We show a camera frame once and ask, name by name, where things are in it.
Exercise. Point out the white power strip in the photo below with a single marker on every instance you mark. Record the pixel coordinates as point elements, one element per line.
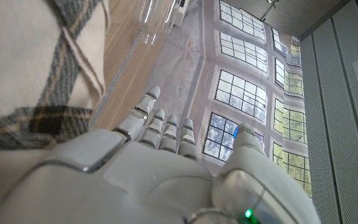
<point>180,12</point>

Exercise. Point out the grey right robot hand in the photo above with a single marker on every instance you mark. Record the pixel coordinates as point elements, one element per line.
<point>135,183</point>

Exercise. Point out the beige plaid cloth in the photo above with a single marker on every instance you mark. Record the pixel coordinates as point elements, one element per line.
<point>26,74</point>

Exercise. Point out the grey perforated panel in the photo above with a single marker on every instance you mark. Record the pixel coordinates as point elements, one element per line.
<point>343,118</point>

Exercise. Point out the printed window backdrop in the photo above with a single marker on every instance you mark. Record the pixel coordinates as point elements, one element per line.
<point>244,81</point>

